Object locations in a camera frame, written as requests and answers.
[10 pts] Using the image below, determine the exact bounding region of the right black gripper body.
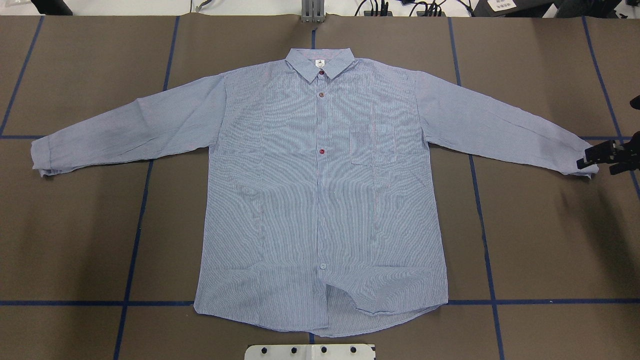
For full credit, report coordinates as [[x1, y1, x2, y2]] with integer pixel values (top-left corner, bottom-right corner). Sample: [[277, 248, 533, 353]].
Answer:
[[615, 132, 640, 163]]

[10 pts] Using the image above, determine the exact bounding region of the blue striped button shirt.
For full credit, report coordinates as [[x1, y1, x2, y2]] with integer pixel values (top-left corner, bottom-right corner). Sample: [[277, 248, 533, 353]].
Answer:
[[30, 48, 599, 337]]

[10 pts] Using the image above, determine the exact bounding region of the white metal mounting plate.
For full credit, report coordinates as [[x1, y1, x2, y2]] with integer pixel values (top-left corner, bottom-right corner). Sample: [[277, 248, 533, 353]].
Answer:
[[244, 343, 377, 360]]

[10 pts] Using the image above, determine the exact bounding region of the black cable bundle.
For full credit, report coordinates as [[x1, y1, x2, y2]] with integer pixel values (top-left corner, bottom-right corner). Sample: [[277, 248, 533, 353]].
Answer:
[[354, 0, 476, 18]]

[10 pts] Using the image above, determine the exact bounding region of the grey aluminium frame post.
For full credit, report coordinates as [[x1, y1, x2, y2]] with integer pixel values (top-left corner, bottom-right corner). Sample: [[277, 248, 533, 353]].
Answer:
[[301, 0, 326, 24]]

